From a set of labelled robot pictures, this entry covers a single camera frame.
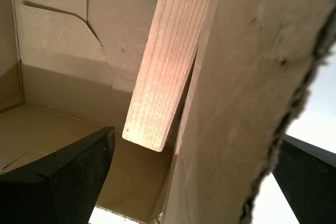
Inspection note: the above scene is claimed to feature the open brown cardboard box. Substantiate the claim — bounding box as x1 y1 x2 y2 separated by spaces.
0 0 336 224

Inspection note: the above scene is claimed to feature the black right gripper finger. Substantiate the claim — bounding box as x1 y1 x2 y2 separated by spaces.
272 133 336 224
0 126 116 224

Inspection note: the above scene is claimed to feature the light wooden block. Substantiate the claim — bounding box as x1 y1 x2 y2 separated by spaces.
122 0 212 153

